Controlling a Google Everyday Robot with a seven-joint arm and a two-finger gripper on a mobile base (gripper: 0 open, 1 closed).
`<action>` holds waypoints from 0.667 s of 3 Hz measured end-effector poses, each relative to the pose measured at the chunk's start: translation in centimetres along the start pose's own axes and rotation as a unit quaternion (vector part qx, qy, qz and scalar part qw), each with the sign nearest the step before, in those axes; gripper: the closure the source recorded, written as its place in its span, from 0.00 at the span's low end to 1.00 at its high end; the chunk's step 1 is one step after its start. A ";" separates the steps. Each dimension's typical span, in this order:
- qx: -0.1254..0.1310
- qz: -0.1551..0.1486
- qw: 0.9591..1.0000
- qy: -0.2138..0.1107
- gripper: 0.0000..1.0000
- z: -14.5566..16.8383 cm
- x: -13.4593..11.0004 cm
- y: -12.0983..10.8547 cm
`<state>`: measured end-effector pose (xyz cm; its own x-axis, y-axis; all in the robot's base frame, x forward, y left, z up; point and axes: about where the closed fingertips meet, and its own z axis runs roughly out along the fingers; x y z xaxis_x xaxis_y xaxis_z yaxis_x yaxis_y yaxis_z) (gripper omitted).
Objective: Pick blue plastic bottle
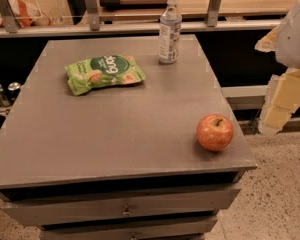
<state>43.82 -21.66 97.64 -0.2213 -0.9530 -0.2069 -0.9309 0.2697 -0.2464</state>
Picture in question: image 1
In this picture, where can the upper grey drawer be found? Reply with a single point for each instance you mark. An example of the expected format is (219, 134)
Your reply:
(94, 207)

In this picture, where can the orange white bag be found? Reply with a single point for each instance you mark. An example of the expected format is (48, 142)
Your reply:
(27, 14)

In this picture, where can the silver can left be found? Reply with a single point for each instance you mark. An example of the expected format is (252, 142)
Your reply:
(4, 101)

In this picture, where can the green snack bag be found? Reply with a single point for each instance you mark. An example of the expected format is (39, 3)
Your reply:
(104, 71)

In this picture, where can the grey drawer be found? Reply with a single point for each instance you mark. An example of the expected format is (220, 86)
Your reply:
(94, 207)
(141, 230)

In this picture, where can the grey metal shelf rail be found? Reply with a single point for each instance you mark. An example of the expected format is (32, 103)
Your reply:
(88, 17)

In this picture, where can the grey drawer cabinet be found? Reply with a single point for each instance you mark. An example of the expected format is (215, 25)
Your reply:
(117, 139)

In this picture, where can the silver can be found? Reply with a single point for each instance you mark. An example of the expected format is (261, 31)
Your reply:
(14, 89)
(4, 101)

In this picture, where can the red apple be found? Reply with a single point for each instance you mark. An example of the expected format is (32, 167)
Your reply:
(214, 132)

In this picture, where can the lower grey drawer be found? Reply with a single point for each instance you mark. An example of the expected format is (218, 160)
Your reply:
(141, 230)

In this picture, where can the silver can right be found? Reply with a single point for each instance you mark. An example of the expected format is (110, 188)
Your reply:
(14, 89)

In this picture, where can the clear blue-labelled plastic bottle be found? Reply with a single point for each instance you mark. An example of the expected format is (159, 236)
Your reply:
(169, 33)

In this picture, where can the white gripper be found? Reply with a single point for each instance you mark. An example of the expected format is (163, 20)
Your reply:
(294, 39)

